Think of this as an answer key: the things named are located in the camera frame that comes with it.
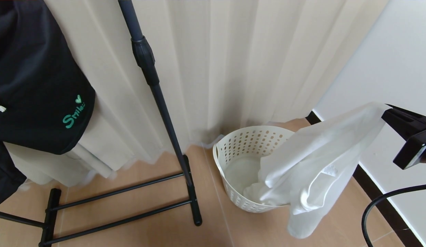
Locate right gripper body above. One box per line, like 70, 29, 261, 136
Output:
393, 128, 426, 170

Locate white printed garment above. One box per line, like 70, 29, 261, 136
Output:
243, 102, 388, 239

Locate black shorts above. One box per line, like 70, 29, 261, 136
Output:
0, 0, 96, 208

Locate white laundry basket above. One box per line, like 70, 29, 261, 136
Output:
213, 126, 296, 213

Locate black clothes rack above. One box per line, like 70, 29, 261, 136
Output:
0, 0, 203, 247

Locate beige curtain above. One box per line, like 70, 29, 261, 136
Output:
3, 0, 390, 187

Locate black cable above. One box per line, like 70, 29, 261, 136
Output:
361, 184, 426, 247

